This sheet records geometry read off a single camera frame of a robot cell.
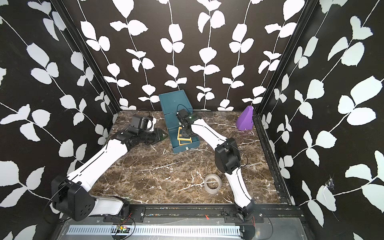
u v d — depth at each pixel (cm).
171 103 96
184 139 97
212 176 84
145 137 66
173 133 103
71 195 39
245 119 103
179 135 95
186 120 69
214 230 70
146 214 75
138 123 60
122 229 70
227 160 56
